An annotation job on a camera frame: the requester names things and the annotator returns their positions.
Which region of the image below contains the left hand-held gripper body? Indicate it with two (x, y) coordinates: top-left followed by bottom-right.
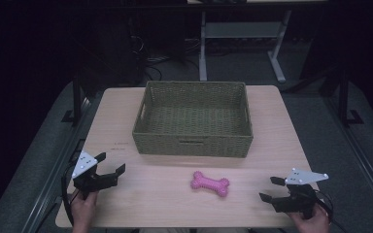
(71, 150), (119, 200)

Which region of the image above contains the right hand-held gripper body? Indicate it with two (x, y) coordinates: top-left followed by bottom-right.
(272, 167), (330, 220)

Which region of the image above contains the pink bone-shaped dog toy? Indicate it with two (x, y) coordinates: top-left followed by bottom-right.
(189, 170), (231, 198)

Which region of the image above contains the green woven basket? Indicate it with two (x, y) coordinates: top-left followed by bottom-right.
(131, 80), (254, 159)

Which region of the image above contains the person's right hand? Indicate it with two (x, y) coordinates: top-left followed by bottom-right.
(288, 203), (331, 233)

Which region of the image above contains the person's left hand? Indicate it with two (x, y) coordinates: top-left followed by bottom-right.
(70, 190), (99, 233)

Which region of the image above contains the black metal stand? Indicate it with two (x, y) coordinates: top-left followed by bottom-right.
(335, 63), (365, 128)
(61, 71), (93, 126)

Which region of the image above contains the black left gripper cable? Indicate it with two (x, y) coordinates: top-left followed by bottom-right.
(60, 160), (80, 228)

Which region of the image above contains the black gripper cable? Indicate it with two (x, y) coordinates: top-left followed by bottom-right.
(60, 160), (80, 228)
(314, 189), (350, 233)

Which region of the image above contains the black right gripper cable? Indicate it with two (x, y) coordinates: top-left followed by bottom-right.
(314, 189), (350, 233)

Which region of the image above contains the aluminium rail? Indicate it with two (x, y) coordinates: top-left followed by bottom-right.
(322, 95), (373, 216)
(21, 96), (93, 233)

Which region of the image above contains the tangle of floor cables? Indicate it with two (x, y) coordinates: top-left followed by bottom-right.
(129, 34), (202, 82)

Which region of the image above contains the white metal desk frame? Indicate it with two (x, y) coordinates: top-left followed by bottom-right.
(198, 9), (293, 84)

